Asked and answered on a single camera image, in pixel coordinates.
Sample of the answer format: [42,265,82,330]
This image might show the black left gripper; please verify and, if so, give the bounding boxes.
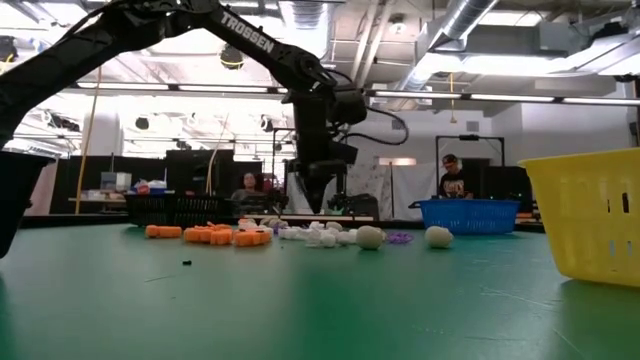
[287,107,346,215]

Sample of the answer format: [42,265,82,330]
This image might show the black background box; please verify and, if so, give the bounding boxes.
[348,193,380,221]

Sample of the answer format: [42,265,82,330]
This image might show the person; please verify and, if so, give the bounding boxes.
[437,153,475,200]
[230,171,274,216]

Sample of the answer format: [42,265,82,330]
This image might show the white hanging sheet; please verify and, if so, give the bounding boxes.
[347,158,444,222]

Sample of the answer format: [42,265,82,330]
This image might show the black partition cabinets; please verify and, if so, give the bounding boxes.
[49,148,265,217]

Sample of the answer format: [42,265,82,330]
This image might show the long ceiling tube light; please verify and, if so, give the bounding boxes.
[75,81,172,93]
[560,96,640,108]
[372,89,464,101]
[468,93,557,104]
[176,83,274,95]

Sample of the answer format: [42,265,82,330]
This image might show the black plastic slotted basket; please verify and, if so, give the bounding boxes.
[123,192,227,229]
[0,151,56,260]

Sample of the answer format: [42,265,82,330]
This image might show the blue plastic slotted basket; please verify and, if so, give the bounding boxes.
[408,198,521,236]

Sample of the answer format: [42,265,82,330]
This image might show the black hanging ceiling dome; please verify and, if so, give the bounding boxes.
[218,43,246,71]

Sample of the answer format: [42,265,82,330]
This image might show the white storage box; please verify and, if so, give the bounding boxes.
[99,171,134,193]

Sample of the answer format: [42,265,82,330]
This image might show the yellow plastic slotted basket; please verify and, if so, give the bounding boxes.
[517,147,640,289]

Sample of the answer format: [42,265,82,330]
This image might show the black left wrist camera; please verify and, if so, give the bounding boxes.
[329,140,360,167]

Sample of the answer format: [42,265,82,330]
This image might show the black metal frame stand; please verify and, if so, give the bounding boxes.
[434,133,506,201]
[271,127,350,221]

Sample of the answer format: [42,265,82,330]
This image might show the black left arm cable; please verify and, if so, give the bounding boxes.
[327,67,411,147]

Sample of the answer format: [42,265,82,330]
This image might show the ribbed silver ceiling duct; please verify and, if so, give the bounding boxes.
[279,0,331,31]

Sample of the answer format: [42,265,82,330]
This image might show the large silver ceiling duct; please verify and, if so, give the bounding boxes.
[394,0,501,101]

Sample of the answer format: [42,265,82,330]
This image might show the yellow hanging cable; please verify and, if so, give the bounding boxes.
[73,64,104,216]

